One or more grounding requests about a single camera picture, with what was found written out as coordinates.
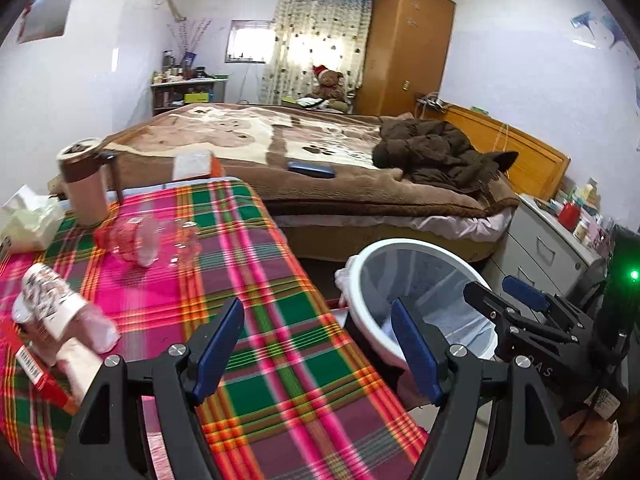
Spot white paper carton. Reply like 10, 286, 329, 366
30, 337, 102, 413

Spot dried branches in vase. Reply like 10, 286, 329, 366
168, 18, 212, 68

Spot white orange tissue box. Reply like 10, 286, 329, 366
171, 151, 226, 181

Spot patterned paper cup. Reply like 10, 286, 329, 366
12, 263, 120, 360

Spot pink brown travel mug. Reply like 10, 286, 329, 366
56, 138, 124, 226

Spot grey bedside cabinet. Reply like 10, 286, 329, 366
482, 194, 604, 295

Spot patterned window curtain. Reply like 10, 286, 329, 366
259, 0, 374, 104

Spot orange wooden wardrobe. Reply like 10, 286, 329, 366
354, 0, 456, 116

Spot plaid pink green tablecloth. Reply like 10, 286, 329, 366
1, 180, 426, 479

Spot clear plastic bottle red cap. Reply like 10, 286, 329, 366
93, 214, 201, 269

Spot teddy bear santa hat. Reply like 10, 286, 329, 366
310, 65, 349, 113

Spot dark brown jacket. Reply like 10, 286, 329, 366
372, 119, 518, 196

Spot white trash bin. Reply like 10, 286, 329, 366
334, 237, 501, 371

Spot orange wooden headboard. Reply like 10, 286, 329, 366
426, 105, 570, 200

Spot white tissue pack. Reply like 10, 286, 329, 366
1, 185, 65, 254

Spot red jar on cabinet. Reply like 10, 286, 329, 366
558, 202, 582, 232

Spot dark blue phone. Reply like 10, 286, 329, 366
288, 160, 336, 179

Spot red snack box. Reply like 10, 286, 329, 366
1, 318, 78, 415

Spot white shelf with items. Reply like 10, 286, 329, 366
150, 51, 229, 116

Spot brown bear blanket bed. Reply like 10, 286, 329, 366
102, 104, 520, 261

